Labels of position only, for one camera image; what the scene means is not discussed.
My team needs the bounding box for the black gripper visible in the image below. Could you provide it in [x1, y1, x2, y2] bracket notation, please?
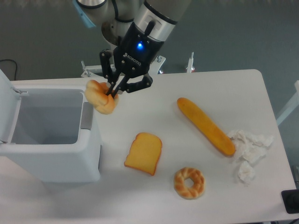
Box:
[100, 21, 164, 98]

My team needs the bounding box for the round twisted bread ring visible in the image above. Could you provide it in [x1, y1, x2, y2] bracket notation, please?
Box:
[84, 79, 120, 115]
[173, 167, 206, 200]

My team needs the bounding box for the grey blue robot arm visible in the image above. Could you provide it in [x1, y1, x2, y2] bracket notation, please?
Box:
[73, 0, 191, 97]

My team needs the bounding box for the white trash can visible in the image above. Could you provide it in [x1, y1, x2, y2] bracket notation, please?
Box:
[0, 73, 101, 183]

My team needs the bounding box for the orange toast slice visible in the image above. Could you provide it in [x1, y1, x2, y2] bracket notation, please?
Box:
[124, 133, 162, 176]

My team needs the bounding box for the long orange baguette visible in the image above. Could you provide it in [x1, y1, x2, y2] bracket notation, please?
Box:
[177, 98, 235, 156]

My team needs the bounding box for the large crumpled white tissue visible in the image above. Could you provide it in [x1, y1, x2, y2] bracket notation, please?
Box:
[227, 129, 274, 165]

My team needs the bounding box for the small crumpled white tissue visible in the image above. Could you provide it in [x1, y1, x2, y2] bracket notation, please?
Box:
[238, 161, 256, 186]

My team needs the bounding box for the black device at edge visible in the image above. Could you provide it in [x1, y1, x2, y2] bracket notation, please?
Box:
[281, 189, 299, 214]

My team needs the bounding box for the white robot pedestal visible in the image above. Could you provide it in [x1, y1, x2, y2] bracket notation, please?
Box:
[80, 14, 197, 78]

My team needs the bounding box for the black floor cable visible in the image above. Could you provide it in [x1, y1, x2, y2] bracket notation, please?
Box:
[0, 59, 18, 81]

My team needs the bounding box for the white frame at right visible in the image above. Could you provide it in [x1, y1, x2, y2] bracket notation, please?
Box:
[276, 80, 299, 126]

